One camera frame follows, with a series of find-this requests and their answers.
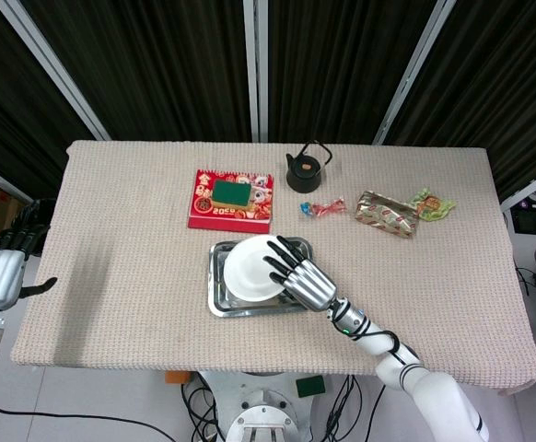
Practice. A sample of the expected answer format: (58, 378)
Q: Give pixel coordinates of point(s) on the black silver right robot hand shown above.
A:
(309, 283)

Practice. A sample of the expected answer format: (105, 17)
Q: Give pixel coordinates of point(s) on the white paper plate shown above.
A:
(247, 271)

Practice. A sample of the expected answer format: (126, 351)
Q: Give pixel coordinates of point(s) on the silver white robot base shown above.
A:
(261, 410)

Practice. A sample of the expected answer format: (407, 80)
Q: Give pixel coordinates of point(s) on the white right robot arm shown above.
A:
(415, 373)

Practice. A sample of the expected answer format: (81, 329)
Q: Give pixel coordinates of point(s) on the rectangular metal tray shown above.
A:
(249, 309)

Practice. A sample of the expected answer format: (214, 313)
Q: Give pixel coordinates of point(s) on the red wrapped candy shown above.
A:
(336, 203)
(321, 211)

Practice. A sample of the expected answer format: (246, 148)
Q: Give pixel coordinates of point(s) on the blue wrapped candy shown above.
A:
(306, 209)

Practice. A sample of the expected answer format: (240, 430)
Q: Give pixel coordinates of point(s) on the red desk calendar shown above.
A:
(231, 221)

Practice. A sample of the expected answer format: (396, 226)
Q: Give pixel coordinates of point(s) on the gold snack package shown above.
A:
(385, 216)

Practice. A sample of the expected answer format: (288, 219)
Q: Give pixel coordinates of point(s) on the small green block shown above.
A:
(310, 387)

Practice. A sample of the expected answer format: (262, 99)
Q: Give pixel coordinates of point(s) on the black kettle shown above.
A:
(302, 177)

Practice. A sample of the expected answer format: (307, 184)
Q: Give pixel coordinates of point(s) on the green yellow sponge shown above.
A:
(231, 191)

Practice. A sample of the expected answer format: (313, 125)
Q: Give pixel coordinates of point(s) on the beige waffle tablecloth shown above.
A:
(134, 276)

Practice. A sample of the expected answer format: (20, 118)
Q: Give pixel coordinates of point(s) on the green snack package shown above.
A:
(434, 205)

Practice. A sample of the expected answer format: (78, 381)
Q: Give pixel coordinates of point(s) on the small orange block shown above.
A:
(177, 377)

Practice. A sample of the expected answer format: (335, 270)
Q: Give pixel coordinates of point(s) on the black pleated curtain panel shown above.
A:
(10, 101)
(332, 69)
(157, 69)
(503, 83)

